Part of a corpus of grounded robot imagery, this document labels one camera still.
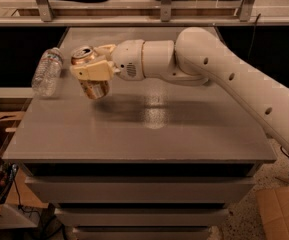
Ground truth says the cardboard box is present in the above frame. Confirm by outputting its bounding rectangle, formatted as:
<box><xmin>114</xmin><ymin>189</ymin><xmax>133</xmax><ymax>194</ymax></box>
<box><xmin>256</xmin><ymin>186</ymin><xmax>289</xmax><ymax>240</ymax></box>
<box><xmin>0</xmin><ymin>111</ymin><xmax>48</xmax><ymax>230</ymax></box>

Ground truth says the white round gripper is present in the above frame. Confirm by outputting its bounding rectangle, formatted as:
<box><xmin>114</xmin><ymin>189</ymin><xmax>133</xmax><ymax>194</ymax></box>
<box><xmin>70</xmin><ymin>39</ymin><xmax>144</xmax><ymax>81</ymax></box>

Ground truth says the grey drawer cabinet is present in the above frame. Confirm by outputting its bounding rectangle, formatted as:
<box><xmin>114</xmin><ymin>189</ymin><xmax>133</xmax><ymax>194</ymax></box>
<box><xmin>1</xmin><ymin>26</ymin><xmax>278</xmax><ymax>240</ymax></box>

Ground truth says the cardboard box left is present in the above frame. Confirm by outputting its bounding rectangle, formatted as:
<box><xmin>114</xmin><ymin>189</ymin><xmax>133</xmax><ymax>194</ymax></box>
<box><xmin>0</xmin><ymin>111</ymin><xmax>48</xmax><ymax>230</ymax></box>

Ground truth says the orange soda can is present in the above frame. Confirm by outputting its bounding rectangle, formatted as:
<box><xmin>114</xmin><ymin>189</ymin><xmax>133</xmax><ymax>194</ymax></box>
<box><xmin>70</xmin><ymin>45</ymin><xmax>109</xmax><ymax>100</ymax></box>

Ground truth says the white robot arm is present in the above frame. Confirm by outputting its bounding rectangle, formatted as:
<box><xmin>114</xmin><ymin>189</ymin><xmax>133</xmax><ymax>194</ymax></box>
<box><xmin>70</xmin><ymin>27</ymin><xmax>289</xmax><ymax>153</ymax></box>

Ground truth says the clear plastic water bottle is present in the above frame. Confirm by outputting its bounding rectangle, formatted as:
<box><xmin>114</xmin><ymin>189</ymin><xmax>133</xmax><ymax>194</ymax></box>
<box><xmin>31</xmin><ymin>47</ymin><xmax>63</xmax><ymax>97</ymax></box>

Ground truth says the cardboard box right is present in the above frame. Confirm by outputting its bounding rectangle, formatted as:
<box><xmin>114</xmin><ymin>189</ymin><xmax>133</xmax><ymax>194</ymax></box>
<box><xmin>256</xmin><ymin>186</ymin><xmax>289</xmax><ymax>240</ymax></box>

